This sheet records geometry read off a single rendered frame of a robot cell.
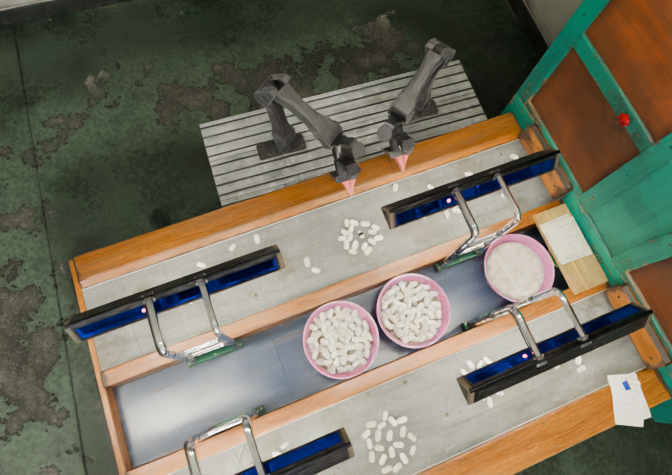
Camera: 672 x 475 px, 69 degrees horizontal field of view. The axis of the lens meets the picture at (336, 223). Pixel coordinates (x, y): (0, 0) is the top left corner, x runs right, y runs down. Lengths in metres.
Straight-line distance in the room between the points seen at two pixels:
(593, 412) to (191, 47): 2.75
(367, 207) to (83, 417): 1.65
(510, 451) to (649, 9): 1.40
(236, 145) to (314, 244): 0.55
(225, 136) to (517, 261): 1.27
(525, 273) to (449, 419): 0.62
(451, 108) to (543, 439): 1.34
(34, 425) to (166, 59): 2.05
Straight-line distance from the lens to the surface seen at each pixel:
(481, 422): 1.88
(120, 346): 1.88
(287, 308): 1.76
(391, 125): 1.75
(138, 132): 3.00
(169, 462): 1.81
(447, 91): 2.31
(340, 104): 2.18
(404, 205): 1.53
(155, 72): 3.19
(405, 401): 1.80
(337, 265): 1.82
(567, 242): 2.07
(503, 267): 1.98
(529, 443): 1.91
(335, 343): 1.78
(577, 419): 1.99
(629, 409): 2.08
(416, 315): 1.84
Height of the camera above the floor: 2.51
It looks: 71 degrees down
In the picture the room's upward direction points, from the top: 12 degrees clockwise
